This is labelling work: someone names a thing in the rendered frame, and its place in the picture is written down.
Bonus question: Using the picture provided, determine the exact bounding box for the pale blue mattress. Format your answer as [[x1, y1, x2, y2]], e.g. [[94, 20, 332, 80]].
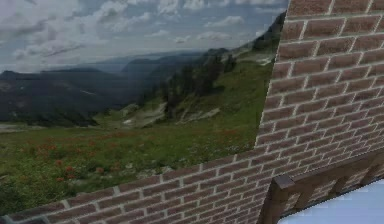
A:
[[277, 179, 384, 224]]

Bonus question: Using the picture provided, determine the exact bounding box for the brown wooden bed frame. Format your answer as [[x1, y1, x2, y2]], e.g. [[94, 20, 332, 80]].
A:
[[257, 148, 384, 224]]

